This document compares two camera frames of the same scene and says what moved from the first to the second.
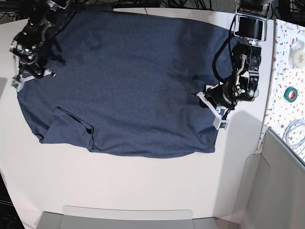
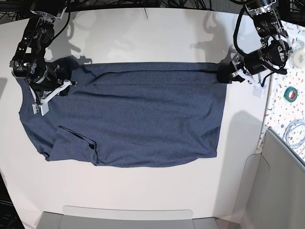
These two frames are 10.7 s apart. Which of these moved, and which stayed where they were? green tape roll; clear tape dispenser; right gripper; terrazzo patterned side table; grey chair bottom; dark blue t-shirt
Moved: dark blue t-shirt; right gripper
Stayed: grey chair bottom; terrazzo patterned side table; green tape roll; clear tape dispenser
